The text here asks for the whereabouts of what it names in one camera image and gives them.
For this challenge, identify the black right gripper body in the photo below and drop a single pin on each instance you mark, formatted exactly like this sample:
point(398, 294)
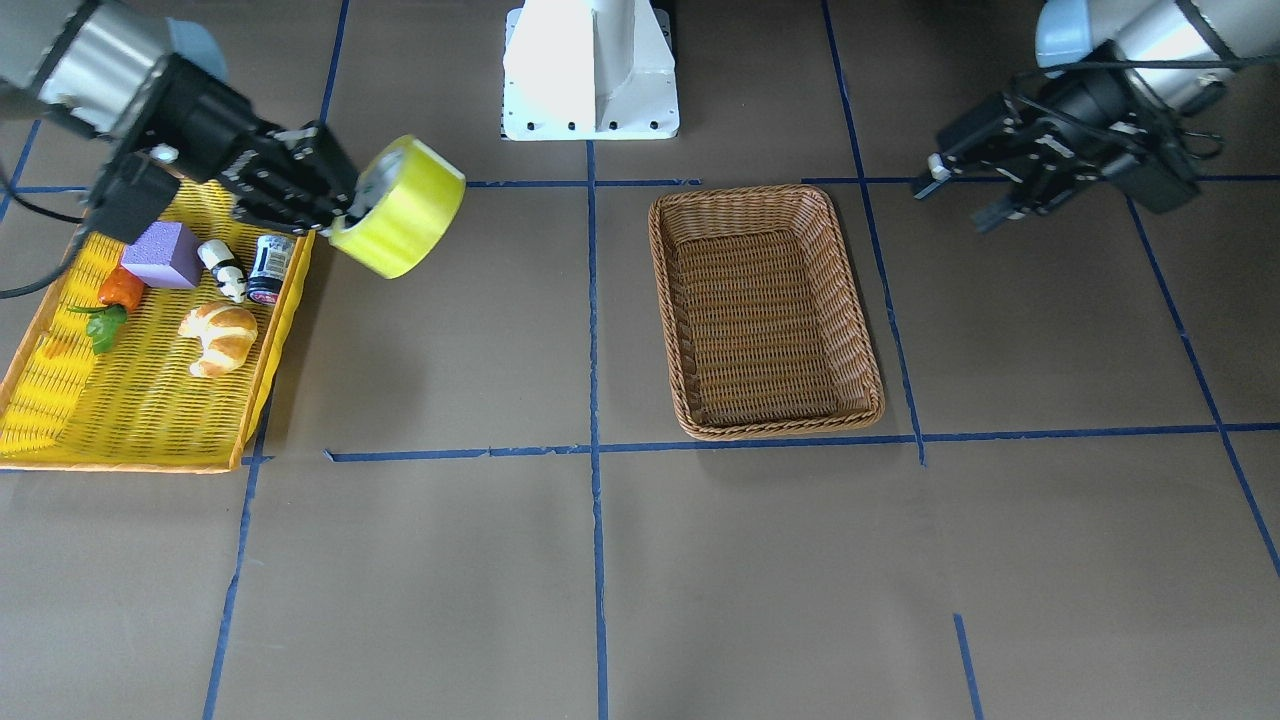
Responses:
point(193, 113)

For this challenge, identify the brown wicker basket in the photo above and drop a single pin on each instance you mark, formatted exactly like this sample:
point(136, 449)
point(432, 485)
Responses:
point(762, 319)

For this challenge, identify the yellow tape roll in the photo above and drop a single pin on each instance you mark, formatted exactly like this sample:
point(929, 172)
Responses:
point(404, 203)

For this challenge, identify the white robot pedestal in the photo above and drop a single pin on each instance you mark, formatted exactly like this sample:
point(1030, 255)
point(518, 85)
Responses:
point(589, 71)

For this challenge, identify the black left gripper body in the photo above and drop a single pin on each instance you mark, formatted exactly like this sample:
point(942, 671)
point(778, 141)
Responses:
point(1083, 102)

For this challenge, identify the yellow plastic basket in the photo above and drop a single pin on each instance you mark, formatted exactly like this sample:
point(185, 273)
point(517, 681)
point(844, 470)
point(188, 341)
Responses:
point(137, 408)

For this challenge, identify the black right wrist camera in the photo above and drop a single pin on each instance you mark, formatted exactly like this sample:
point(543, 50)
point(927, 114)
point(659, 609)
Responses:
point(131, 193)

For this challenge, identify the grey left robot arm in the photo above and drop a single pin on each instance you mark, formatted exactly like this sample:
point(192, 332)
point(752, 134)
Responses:
point(1177, 56)

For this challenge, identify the small dark can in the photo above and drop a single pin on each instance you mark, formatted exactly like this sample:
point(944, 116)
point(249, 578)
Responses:
point(270, 265)

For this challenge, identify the toy carrot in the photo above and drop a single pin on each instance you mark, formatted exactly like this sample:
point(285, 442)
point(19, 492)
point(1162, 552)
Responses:
point(120, 295)

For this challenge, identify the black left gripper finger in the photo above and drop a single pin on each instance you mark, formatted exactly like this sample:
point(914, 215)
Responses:
point(1022, 201)
point(941, 170)

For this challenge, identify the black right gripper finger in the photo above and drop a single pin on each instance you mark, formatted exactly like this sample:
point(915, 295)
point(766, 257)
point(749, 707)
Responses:
point(316, 153)
point(297, 216)

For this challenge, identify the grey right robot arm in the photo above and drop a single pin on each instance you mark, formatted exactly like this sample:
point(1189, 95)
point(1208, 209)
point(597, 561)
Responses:
point(103, 70)

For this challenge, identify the toy panda figure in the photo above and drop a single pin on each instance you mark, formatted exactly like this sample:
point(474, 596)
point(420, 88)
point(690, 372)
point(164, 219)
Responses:
point(224, 269)

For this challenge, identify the toy croissant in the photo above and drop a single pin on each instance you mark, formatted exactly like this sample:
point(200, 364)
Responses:
point(226, 333)

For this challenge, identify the purple foam block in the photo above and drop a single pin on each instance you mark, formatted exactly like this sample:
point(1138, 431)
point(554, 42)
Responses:
point(165, 256)

